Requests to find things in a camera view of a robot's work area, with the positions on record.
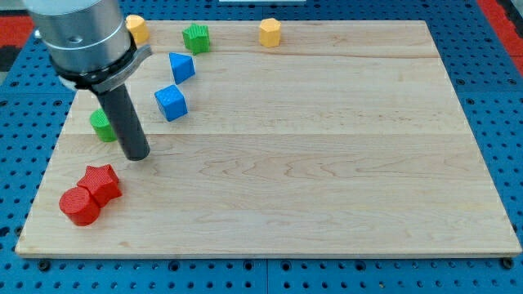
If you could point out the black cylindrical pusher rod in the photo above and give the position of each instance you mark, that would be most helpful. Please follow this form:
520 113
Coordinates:
123 119

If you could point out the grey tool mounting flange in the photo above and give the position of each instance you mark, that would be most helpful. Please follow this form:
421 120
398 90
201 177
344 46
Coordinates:
98 65

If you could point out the green cylinder block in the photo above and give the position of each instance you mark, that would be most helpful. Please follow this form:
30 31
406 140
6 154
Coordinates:
101 126

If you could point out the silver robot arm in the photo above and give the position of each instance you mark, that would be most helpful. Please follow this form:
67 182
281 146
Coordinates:
58 20

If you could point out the blue cube block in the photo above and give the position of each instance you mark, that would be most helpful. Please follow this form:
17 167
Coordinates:
171 102

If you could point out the yellow pentagon block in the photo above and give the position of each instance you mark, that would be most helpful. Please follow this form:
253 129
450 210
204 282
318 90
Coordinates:
137 26

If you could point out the blue triangular prism block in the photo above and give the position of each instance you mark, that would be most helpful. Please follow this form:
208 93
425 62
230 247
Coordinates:
182 67

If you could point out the green star block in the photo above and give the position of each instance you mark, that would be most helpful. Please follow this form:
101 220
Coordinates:
196 38

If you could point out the red star block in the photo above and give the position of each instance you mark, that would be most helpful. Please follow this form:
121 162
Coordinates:
102 184

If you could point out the red cylinder block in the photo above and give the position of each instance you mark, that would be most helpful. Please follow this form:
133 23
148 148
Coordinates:
79 206

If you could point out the yellow hexagon block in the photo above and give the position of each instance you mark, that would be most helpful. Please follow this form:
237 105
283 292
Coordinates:
270 32

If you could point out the wooden board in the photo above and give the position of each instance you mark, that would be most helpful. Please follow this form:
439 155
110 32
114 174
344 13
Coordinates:
347 141

